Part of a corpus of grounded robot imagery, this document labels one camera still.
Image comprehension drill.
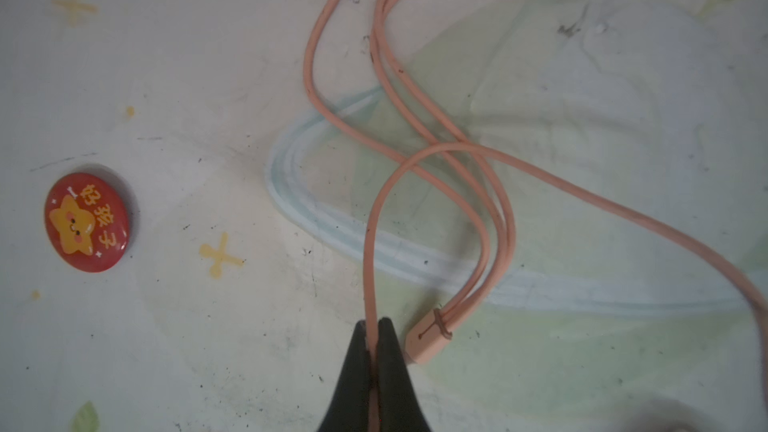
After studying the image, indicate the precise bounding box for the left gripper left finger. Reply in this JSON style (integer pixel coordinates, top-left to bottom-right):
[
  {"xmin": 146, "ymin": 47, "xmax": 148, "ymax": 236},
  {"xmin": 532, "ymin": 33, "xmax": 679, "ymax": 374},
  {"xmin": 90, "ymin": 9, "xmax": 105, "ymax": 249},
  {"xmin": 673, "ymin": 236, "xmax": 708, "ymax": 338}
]
[{"xmin": 318, "ymin": 320, "xmax": 372, "ymax": 432}]

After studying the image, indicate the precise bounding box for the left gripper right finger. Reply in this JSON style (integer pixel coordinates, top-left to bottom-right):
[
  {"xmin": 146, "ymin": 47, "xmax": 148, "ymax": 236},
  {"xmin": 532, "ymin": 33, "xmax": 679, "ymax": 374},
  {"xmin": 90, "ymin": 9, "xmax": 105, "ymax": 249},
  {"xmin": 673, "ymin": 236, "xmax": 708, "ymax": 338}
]
[{"xmin": 376, "ymin": 318, "xmax": 431, "ymax": 432}]

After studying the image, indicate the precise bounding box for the pink charger cable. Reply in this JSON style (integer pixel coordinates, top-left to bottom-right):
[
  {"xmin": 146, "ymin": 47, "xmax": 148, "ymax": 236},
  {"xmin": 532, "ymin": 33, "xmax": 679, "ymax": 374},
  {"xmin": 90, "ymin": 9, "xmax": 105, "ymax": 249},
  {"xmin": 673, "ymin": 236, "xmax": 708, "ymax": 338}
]
[{"xmin": 302, "ymin": 0, "xmax": 768, "ymax": 432}]

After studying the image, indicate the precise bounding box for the red star badge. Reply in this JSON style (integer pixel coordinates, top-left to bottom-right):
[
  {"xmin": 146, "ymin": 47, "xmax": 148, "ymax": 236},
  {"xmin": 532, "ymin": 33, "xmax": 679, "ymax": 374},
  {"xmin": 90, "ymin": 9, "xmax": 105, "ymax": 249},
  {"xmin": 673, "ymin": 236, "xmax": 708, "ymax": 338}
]
[{"xmin": 44, "ymin": 172, "xmax": 130, "ymax": 273}]

